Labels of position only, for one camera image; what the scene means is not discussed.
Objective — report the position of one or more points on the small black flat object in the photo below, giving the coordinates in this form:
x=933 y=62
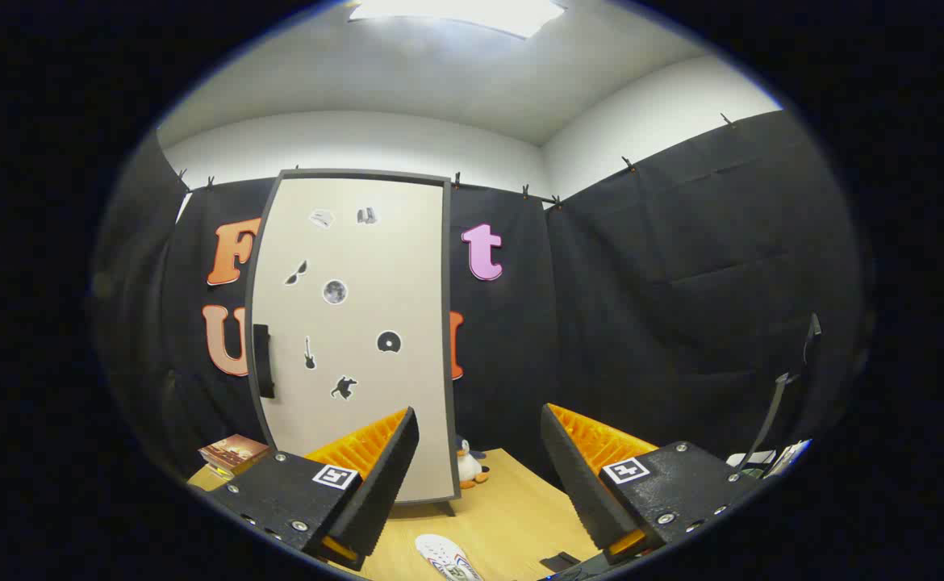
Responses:
x=557 y=561

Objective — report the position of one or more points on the white canvas shoe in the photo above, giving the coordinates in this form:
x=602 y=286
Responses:
x=444 y=557

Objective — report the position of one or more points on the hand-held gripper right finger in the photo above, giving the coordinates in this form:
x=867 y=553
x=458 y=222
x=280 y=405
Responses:
x=577 y=476

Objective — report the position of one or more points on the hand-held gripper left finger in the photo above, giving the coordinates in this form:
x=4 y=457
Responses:
x=387 y=472

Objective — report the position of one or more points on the penguin plush toy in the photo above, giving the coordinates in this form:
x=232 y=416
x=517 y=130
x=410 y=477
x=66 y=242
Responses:
x=467 y=466

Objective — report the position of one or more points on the grey shoe cabinet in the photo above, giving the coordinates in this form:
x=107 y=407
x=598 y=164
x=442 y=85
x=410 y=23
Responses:
x=447 y=339

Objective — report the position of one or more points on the brown cover book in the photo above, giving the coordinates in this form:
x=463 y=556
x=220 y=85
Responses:
x=234 y=452

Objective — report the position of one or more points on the black backdrop cloth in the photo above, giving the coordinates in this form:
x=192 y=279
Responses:
x=641 y=282

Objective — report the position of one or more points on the white papers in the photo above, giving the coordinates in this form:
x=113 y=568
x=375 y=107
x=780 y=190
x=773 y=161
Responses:
x=791 y=456

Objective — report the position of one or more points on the thin black stand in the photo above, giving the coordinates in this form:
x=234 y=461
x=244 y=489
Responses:
x=774 y=403

